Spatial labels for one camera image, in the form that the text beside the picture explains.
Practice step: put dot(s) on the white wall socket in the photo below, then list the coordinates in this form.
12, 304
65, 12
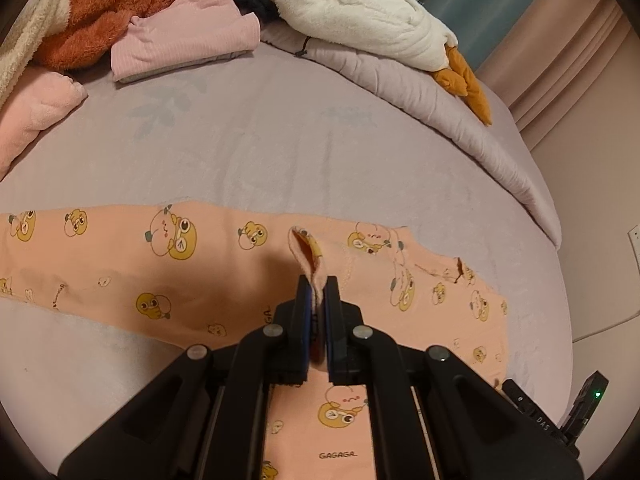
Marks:
635, 242

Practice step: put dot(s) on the lilac quilt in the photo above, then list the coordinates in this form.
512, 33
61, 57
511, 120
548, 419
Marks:
425, 100

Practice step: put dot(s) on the lilac bed sheet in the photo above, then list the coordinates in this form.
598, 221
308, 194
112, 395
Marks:
250, 150

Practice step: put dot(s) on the pink curtain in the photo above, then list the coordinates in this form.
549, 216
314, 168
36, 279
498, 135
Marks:
575, 75

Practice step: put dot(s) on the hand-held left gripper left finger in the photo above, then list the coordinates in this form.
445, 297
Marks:
302, 310

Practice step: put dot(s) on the rust fluffy plush cloth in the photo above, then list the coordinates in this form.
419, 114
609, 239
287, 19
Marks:
100, 5

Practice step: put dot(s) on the orange cartoon print pajama garment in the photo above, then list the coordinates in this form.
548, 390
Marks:
125, 260

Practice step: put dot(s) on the pink folded ribbed garment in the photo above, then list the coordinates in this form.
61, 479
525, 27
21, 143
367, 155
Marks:
190, 35

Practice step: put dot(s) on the white goose plush toy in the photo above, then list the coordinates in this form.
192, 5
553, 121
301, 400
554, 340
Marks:
360, 15

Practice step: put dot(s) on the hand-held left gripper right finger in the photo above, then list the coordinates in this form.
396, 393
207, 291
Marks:
330, 310

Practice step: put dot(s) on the teal curtain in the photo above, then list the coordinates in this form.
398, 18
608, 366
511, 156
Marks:
480, 5

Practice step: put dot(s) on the pink fluffy cloth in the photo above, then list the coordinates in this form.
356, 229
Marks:
30, 110

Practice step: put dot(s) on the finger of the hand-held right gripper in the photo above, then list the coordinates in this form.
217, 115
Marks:
530, 407

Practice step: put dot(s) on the cream fluffy blanket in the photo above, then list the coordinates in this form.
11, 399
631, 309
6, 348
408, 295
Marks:
25, 45

